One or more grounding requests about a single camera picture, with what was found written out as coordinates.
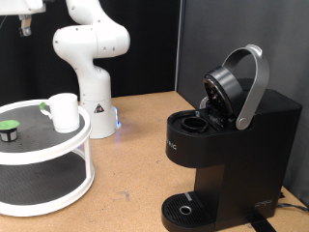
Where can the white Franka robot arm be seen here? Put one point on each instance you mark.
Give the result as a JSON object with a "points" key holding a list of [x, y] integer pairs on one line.
{"points": [[93, 83]]}

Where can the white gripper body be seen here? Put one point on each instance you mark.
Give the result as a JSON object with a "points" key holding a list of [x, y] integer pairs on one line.
{"points": [[19, 6]]}

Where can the coffee pod with green lid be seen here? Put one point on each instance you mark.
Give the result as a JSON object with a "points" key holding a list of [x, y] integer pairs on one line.
{"points": [[8, 124]]}

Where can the white two-tier turntable shelf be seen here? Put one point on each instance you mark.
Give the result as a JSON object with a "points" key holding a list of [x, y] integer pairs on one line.
{"points": [[32, 135]]}

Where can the black Keurig coffee machine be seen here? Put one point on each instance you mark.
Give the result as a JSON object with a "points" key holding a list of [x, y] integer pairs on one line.
{"points": [[251, 154]]}

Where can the black tape strip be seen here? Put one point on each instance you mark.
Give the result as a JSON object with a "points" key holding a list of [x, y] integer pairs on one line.
{"points": [[260, 224]]}

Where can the white mug with green tape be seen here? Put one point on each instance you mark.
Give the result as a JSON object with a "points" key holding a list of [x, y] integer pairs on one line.
{"points": [[66, 112]]}

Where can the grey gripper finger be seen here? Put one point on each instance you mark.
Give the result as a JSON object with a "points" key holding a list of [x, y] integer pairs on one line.
{"points": [[25, 25]]}

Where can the black curtain backdrop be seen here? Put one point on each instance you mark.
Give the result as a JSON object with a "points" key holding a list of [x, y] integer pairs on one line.
{"points": [[145, 77]]}

